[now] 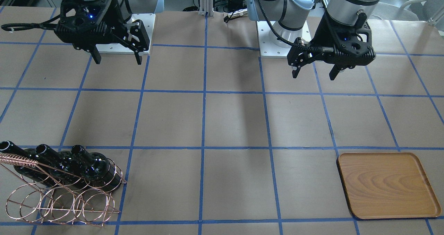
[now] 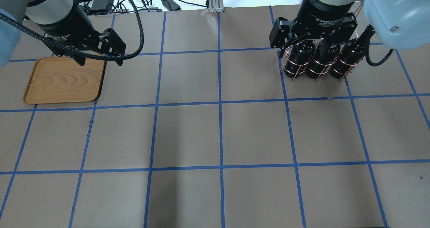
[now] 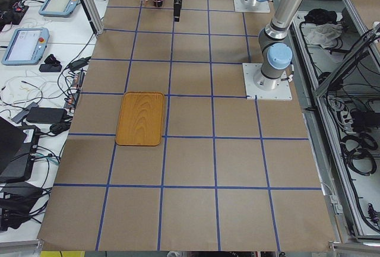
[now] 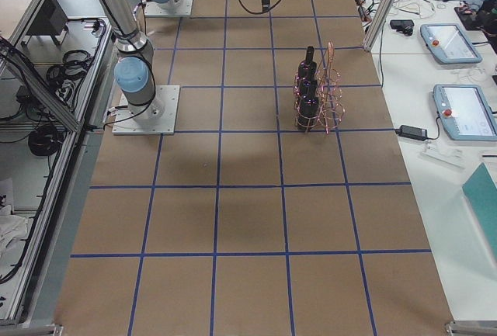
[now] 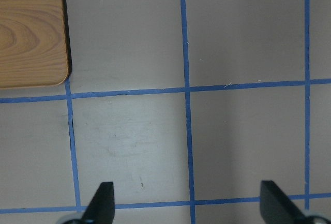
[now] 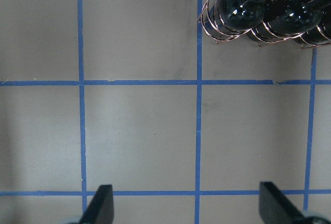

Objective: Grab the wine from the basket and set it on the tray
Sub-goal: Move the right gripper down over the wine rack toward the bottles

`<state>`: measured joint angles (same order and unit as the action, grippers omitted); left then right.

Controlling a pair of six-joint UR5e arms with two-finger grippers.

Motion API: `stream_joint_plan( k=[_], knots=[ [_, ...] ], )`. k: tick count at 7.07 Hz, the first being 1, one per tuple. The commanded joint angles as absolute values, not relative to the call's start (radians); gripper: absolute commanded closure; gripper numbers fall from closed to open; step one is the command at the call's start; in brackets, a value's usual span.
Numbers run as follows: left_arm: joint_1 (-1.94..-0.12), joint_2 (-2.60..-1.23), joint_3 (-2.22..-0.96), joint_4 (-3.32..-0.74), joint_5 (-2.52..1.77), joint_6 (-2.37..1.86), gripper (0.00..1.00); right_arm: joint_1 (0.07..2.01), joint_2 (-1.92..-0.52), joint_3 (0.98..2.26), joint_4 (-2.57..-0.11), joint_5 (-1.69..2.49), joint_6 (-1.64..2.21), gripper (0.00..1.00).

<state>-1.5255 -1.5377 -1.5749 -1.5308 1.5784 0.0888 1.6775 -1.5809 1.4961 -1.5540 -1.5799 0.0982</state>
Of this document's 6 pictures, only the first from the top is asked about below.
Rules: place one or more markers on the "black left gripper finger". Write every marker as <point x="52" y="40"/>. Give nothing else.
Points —
<point x="334" y="72"/>
<point x="296" y="71"/>

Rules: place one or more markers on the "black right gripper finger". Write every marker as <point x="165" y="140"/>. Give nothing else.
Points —
<point x="138" y="57"/>
<point x="95" y="54"/>

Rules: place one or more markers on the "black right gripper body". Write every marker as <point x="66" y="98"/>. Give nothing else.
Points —
<point x="117" y="20"/>

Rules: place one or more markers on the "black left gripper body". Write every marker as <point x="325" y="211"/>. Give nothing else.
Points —
<point x="322" y="34"/>

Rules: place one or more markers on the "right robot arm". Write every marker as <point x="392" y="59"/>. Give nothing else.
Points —
<point x="86" y="23"/>

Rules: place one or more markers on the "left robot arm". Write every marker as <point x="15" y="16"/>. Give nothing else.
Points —
<point x="289" y="16"/>

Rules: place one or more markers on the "wooden tray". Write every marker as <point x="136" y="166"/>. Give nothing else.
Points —
<point x="387" y="186"/>

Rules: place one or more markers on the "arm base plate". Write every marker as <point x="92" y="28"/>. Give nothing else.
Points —
<point x="116" y="48"/>
<point x="271" y="47"/>

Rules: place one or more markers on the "aluminium frame post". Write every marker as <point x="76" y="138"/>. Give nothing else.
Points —
<point x="206" y="7"/>

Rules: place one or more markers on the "copper wire bottle basket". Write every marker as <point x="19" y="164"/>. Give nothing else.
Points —
<point x="60" y="204"/>

